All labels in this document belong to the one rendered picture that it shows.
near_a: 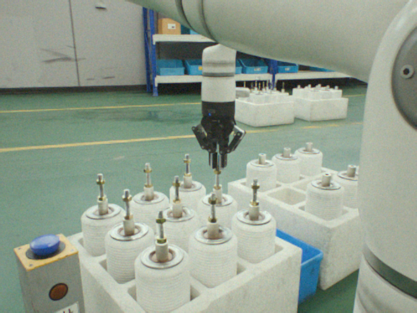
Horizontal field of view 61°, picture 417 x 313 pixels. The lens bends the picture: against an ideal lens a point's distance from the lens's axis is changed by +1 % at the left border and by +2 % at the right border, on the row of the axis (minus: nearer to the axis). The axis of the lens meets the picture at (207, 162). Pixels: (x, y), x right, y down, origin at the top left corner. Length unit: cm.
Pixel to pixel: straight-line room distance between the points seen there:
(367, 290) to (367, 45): 16
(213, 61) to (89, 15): 495
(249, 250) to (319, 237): 26
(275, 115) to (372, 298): 280
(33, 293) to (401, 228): 48
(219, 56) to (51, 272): 49
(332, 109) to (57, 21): 390
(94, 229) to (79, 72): 492
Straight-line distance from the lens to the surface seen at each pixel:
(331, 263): 100
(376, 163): 21
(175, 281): 62
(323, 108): 331
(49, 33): 565
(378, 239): 23
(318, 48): 29
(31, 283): 57
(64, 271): 58
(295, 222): 100
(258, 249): 77
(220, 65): 75
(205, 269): 69
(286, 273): 81
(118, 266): 73
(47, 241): 58
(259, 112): 291
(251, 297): 74
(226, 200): 85
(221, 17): 30
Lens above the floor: 60
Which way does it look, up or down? 18 degrees down
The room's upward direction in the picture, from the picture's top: straight up
